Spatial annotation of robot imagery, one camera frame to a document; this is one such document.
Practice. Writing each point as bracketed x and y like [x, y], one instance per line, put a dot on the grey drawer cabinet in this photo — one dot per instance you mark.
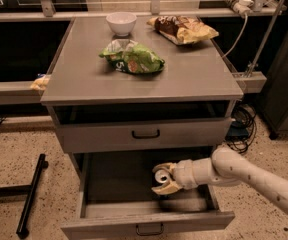
[84, 89]

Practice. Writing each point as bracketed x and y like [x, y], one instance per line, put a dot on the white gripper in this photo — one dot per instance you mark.
[185, 174]

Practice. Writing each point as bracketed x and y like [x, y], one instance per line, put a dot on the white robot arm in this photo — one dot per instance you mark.
[225, 167]

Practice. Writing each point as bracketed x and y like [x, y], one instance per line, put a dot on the grey top drawer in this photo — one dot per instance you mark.
[104, 137]

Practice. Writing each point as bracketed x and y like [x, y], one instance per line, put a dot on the black metal floor stand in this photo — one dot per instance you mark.
[29, 191]

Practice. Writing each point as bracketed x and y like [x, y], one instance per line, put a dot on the blue pepsi can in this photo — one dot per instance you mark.
[162, 176]

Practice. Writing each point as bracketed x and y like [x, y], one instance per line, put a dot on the open middle drawer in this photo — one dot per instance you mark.
[116, 197]

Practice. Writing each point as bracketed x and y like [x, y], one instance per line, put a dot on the yellow snack bag on rail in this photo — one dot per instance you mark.
[41, 82]

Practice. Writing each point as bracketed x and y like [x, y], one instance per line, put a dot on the brown yellow chip bag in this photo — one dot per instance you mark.
[182, 30]

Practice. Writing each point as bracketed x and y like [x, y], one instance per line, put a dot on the green chip bag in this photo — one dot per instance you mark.
[131, 57]

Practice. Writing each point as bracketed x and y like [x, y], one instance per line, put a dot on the white ceramic bowl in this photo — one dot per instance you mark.
[121, 23]

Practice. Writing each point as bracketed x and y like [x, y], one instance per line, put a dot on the white power strip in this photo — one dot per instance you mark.
[242, 7]

